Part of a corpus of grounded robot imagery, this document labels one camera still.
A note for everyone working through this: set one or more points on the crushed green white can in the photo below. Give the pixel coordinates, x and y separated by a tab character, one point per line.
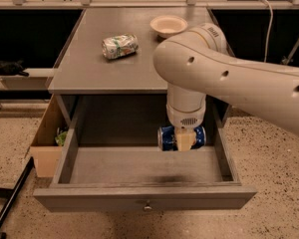
120	46

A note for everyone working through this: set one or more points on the open grey top drawer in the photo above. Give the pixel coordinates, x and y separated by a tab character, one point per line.
125	178

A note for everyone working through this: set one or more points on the brown cardboard box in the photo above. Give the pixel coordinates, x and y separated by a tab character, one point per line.
44	149

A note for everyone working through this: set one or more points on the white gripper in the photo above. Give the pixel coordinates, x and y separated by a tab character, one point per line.
185	119

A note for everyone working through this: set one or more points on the green snack bag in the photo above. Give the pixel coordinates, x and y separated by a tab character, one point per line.
60	137

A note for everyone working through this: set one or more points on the black object on rail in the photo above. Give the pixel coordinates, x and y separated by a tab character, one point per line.
11	68

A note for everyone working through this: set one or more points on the black stand leg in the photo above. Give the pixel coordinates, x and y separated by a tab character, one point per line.
10	194

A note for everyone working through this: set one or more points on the white paper bowl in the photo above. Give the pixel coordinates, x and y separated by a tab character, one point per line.
168	25

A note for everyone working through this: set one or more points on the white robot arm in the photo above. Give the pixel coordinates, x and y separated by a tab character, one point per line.
195	65

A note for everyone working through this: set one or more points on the metal drawer knob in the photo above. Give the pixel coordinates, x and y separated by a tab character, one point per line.
147	207

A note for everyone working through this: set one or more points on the grey cabinet with counter top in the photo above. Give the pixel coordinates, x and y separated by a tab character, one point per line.
120	102

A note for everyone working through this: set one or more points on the blue pepsi can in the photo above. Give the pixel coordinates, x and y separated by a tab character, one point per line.
167	142

